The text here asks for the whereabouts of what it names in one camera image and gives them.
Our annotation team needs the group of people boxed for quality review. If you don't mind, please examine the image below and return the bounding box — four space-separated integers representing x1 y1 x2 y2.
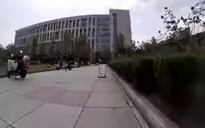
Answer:
6 50 31 80

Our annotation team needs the thin-branched tree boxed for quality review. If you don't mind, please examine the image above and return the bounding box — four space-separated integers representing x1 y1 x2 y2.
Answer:
156 0 205 44

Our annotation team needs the white upright object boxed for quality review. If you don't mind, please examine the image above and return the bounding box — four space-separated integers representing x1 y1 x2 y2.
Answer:
97 58 108 79

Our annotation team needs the large grey curved building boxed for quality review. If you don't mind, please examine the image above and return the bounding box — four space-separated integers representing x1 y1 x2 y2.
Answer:
13 8 133 64

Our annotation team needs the row of trees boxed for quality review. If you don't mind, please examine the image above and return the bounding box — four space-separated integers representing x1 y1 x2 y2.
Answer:
0 34 138 66

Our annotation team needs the row of parked bicycles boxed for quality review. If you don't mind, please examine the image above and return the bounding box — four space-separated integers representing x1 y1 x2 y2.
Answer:
54 58 82 71

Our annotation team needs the dark green hedge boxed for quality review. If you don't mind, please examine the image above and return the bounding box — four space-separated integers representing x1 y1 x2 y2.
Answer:
107 46 205 128

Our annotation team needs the grey concrete slab pavement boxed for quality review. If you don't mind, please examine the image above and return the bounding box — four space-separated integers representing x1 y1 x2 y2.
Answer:
0 64 150 128

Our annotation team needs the grass strip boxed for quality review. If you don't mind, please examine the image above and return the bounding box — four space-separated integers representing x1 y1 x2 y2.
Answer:
0 63 57 80

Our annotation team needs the grey concrete kerb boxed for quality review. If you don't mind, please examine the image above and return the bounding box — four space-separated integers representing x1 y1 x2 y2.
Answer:
108 66 182 128

